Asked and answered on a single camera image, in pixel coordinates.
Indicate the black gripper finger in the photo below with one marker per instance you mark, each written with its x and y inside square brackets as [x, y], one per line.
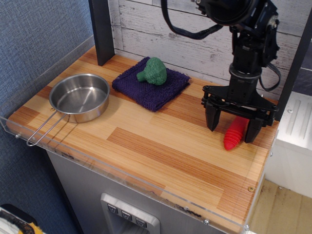
[253, 129]
[212, 116]

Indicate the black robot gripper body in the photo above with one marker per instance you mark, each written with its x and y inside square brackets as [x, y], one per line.
[240, 98]

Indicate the red handled metal fork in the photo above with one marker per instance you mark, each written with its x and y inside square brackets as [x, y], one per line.
[235, 133]

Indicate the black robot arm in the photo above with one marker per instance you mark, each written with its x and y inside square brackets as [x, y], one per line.
[253, 25]

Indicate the stainless steel pot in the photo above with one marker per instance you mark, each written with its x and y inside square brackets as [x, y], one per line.
[78, 99]

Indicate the white toy sink unit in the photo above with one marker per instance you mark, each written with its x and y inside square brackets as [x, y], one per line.
[290, 161]

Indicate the purple folded towel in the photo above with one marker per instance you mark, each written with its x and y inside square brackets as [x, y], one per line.
[151, 97]

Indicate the green toy broccoli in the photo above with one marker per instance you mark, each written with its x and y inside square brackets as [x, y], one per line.
[154, 72]

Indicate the silver dispenser button panel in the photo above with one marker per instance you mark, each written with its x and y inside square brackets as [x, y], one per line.
[126, 215]

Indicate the grey toy fridge cabinet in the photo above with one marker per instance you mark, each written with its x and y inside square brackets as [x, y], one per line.
[84, 189]

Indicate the clear acrylic edge guard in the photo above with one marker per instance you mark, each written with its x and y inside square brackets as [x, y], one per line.
[169, 157]

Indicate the yellow black object corner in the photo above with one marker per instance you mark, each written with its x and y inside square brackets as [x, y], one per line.
[15, 221]

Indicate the black right vertical post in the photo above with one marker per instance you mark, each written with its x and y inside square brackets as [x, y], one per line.
[299, 78]

